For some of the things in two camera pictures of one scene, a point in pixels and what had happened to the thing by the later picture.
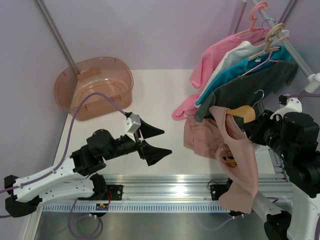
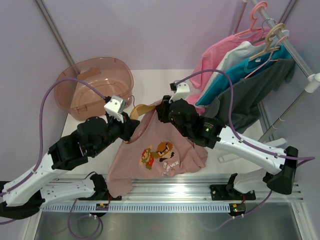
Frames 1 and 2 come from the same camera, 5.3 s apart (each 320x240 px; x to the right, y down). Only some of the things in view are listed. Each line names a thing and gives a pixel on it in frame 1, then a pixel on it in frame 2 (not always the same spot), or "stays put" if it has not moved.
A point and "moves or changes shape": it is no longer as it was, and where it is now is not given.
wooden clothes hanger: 246,111 → 139,110
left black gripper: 151,153 → 128,128
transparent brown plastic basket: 112,77 stays put
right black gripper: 253,129 → 163,108
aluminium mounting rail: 179,189 stays put
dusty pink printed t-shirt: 235,153 moves or changes shape
